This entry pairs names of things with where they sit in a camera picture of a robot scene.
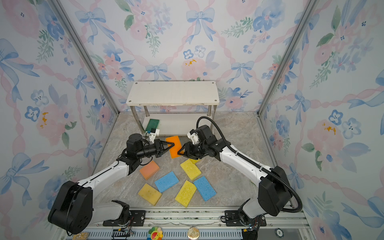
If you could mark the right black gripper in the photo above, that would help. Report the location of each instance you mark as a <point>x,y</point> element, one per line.
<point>188,151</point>

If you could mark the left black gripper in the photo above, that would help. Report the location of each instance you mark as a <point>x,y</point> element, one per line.
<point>158,145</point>

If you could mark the green scrub sponge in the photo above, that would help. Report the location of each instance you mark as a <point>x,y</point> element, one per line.
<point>152,124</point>

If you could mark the blue sponge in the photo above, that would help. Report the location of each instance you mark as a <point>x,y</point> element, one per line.
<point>166,182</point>
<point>205,188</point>

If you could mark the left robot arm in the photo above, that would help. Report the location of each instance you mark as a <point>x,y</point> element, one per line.
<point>74,208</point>

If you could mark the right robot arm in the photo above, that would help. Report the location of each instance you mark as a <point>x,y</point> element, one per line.
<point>273,195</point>

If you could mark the white two-tier shelf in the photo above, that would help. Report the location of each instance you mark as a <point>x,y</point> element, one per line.
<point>174,93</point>

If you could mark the yellow sponge upper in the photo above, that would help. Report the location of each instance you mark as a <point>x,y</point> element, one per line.
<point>194,161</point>

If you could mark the yellow sponge middle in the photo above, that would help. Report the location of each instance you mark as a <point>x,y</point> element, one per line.
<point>190,168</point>

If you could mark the peach pink sponge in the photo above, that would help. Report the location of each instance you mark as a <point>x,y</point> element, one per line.
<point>149,170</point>

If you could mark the yellow sponge bottom centre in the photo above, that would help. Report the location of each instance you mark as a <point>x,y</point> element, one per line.
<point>186,194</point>

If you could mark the yellow orange sponge bottom left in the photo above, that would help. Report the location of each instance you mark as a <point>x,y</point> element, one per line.
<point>150,194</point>

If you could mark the round gold badge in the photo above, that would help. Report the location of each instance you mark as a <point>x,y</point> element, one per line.
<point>193,233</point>

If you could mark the colourful round toy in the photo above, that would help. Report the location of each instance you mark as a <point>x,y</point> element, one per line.
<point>155,233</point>

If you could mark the small yellow patterned card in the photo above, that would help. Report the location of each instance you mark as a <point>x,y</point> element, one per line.
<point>81,236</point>

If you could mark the round white dial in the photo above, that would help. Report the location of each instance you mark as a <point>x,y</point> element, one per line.
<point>279,233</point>

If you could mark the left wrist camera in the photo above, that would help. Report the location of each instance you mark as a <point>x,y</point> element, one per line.
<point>154,133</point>

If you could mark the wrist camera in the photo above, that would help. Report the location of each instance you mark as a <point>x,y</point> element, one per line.
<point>193,136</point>
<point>154,133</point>

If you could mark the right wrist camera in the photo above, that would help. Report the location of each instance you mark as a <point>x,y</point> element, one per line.
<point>193,136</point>

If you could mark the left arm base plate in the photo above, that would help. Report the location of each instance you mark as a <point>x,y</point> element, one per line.
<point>134,218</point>

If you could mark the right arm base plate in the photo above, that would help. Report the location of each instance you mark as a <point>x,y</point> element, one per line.
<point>237,219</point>

